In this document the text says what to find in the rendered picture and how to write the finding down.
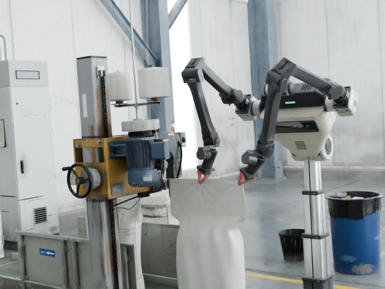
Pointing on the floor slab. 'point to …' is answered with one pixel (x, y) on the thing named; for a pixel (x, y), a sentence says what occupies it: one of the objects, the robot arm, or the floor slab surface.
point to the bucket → (292, 244)
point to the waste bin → (356, 231)
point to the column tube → (86, 124)
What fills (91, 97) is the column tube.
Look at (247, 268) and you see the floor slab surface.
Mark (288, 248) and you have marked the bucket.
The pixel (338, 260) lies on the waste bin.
